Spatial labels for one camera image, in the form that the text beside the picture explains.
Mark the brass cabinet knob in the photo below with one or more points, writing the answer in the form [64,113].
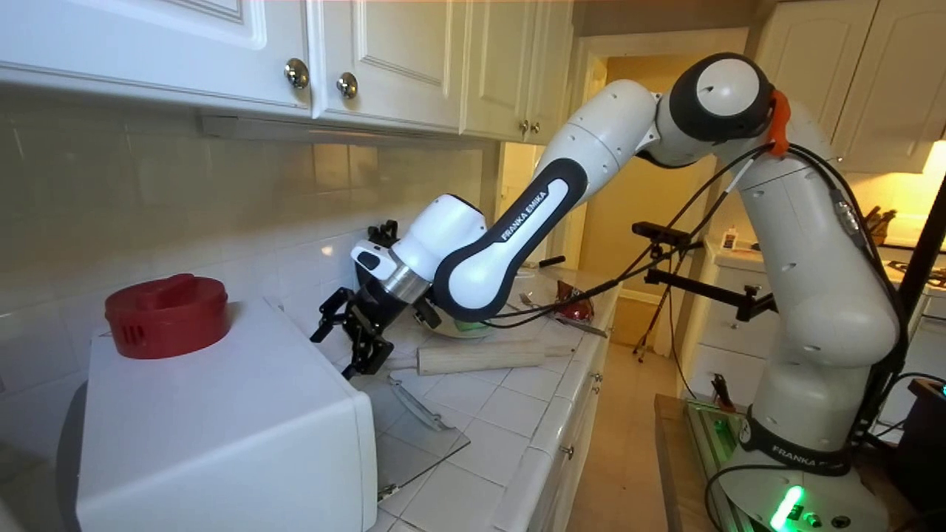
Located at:
[298,73]
[346,83]

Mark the white lower cabinet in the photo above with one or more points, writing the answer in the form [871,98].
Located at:
[565,446]

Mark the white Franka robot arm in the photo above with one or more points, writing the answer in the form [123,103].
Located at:
[818,298]

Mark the black camera stand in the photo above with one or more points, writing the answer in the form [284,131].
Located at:
[689,281]

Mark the robot mounting platform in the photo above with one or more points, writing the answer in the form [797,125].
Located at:
[787,497]

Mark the white toaster oven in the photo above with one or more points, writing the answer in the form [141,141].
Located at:
[225,434]

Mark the wooden knife block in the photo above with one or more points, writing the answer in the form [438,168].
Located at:
[876,225]

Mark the white upper cabinet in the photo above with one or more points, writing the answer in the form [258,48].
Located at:
[197,48]

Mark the black pole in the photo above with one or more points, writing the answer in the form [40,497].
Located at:
[923,252]

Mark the red round container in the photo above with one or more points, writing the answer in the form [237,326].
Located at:
[168,314]

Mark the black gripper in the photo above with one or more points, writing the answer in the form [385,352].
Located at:
[389,299]

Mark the glass oven door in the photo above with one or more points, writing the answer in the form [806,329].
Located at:
[416,434]

